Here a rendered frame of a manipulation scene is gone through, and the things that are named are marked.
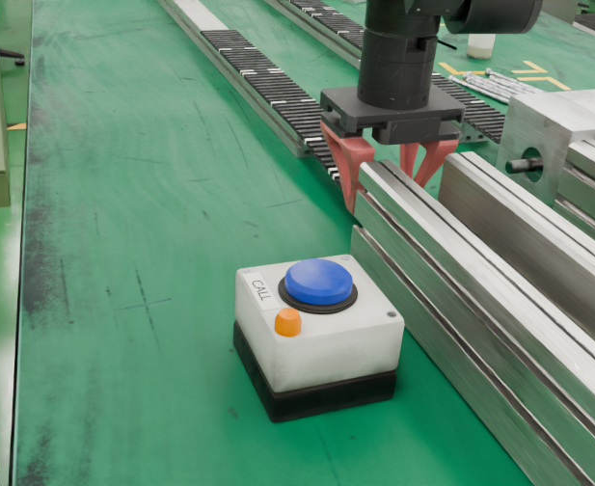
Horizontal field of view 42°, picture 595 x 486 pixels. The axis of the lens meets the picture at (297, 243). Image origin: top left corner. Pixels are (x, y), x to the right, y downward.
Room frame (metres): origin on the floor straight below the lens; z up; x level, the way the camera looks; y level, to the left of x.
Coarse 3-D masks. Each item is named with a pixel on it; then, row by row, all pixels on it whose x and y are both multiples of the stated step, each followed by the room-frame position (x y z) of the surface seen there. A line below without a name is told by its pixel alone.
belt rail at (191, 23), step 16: (160, 0) 1.33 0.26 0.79; (176, 0) 1.24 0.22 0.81; (192, 0) 1.25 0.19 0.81; (176, 16) 1.22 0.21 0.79; (192, 16) 1.15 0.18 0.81; (208, 16) 1.15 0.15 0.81; (192, 32) 1.13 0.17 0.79; (208, 48) 1.06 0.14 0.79; (224, 64) 0.99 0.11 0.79; (240, 80) 0.91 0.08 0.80; (256, 96) 0.85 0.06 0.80; (272, 112) 0.80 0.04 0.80; (272, 128) 0.80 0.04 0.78; (288, 128) 0.75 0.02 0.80; (288, 144) 0.75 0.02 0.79; (304, 144) 0.73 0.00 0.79
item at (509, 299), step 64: (384, 192) 0.49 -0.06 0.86; (448, 192) 0.55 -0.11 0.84; (512, 192) 0.50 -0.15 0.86; (384, 256) 0.49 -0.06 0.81; (448, 256) 0.41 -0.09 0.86; (512, 256) 0.47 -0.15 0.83; (576, 256) 0.42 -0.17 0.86; (448, 320) 0.40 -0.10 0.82; (512, 320) 0.35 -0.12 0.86; (576, 320) 0.40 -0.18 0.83; (512, 384) 0.34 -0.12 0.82; (576, 384) 0.30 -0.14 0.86; (512, 448) 0.32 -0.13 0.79; (576, 448) 0.29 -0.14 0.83
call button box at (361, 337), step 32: (352, 256) 0.44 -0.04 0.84; (256, 288) 0.39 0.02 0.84; (352, 288) 0.39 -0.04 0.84; (256, 320) 0.37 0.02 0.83; (320, 320) 0.36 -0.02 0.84; (352, 320) 0.36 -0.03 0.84; (384, 320) 0.37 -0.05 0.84; (256, 352) 0.37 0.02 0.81; (288, 352) 0.34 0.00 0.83; (320, 352) 0.35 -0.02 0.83; (352, 352) 0.36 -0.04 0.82; (384, 352) 0.36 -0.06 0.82; (256, 384) 0.36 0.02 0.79; (288, 384) 0.34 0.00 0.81; (320, 384) 0.35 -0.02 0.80; (352, 384) 0.36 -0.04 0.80; (384, 384) 0.36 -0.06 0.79; (288, 416) 0.34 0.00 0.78
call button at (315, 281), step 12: (300, 264) 0.40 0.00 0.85; (312, 264) 0.40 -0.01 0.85; (324, 264) 0.40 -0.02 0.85; (336, 264) 0.40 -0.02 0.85; (288, 276) 0.39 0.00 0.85; (300, 276) 0.38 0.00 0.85; (312, 276) 0.39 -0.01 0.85; (324, 276) 0.39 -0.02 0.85; (336, 276) 0.39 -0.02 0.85; (348, 276) 0.39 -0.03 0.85; (288, 288) 0.38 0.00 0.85; (300, 288) 0.37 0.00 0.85; (312, 288) 0.37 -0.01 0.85; (324, 288) 0.37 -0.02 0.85; (336, 288) 0.38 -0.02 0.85; (348, 288) 0.38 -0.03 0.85; (300, 300) 0.37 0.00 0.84; (312, 300) 0.37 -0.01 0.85; (324, 300) 0.37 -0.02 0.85; (336, 300) 0.37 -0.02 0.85
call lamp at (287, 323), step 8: (280, 312) 0.35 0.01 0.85; (288, 312) 0.35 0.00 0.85; (296, 312) 0.35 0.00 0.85; (280, 320) 0.35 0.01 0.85; (288, 320) 0.34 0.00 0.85; (296, 320) 0.35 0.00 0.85; (280, 328) 0.34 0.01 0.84; (288, 328) 0.34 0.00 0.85; (296, 328) 0.34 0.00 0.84; (288, 336) 0.34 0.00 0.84
